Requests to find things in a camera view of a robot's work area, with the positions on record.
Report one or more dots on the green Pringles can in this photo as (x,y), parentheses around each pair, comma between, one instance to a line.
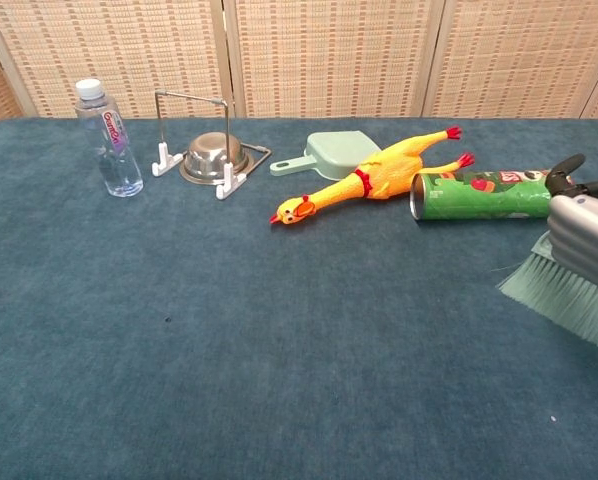
(479,197)

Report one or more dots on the yellow rubber chicken toy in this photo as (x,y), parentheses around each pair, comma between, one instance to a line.
(384,172)

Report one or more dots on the mint green dustpan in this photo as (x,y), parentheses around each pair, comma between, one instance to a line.
(339,152)

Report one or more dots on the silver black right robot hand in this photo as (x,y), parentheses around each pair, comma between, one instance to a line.
(589,235)

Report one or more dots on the blue table cloth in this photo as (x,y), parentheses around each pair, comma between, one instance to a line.
(229,325)

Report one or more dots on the stainless steel bowl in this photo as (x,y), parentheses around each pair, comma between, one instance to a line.
(209,157)

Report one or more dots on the clear plastic water bottle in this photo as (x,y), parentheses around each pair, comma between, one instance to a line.
(114,150)

